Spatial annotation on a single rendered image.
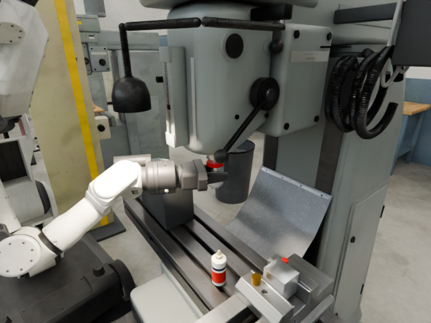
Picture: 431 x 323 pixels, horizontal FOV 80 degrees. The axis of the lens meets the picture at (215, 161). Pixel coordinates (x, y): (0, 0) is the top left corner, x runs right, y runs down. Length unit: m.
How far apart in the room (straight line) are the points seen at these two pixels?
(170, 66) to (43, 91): 1.76
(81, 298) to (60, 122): 1.37
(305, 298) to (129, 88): 0.58
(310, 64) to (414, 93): 4.12
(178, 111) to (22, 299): 1.15
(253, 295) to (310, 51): 0.57
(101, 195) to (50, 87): 1.68
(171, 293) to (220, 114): 0.61
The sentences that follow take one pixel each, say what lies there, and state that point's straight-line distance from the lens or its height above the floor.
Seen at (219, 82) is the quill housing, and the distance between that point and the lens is 0.53.
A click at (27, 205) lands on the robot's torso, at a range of 1.16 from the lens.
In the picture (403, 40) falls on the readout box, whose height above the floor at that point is 1.56.
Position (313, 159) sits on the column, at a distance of 0.94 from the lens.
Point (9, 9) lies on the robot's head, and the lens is 0.68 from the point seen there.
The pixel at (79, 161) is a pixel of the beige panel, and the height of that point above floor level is 0.71.
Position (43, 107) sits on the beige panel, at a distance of 2.26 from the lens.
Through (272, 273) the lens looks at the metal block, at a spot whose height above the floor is 1.08.
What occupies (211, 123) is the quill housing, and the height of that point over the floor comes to 1.40.
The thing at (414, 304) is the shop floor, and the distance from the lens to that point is 2.35.
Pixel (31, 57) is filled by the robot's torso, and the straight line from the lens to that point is 0.79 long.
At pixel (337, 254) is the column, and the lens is 1.09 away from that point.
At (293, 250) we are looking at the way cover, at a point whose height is 0.92.
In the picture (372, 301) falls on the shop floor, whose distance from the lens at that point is 2.23.
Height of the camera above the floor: 1.54
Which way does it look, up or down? 23 degrees down
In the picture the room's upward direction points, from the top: straight up
